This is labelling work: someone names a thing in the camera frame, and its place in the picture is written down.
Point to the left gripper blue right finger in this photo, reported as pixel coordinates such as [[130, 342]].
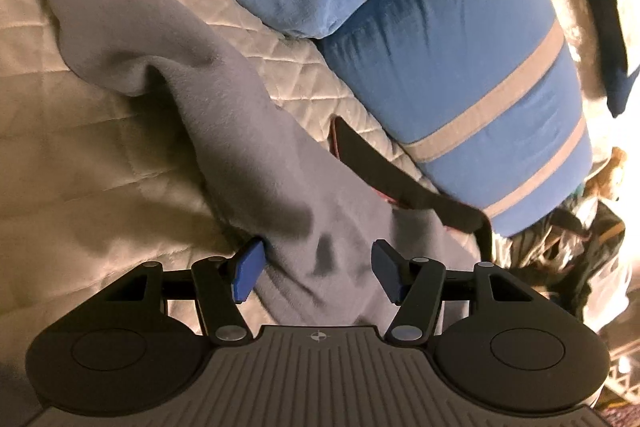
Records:
[[415, 286]]

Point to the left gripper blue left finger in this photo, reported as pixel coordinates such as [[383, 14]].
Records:
[[221, 284]]

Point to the grey-blue fleece garment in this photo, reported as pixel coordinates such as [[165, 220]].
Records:
[[266, 174]]

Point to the black belt with red edge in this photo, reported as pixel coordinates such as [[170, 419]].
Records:
[[400, 189]]

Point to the grey quilted bedspread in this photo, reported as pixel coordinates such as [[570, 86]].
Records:
[[93, 183]]

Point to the pile of dark clutter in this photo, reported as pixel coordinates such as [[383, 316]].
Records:
[[573, 256]]

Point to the brown teddy bear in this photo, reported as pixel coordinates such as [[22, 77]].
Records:
[[608, 182]]

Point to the metal drying rack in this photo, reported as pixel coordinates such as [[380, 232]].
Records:
[[622, 340]]

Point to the blue striped pillow right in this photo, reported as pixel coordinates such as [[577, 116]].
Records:
[[483, 95]]

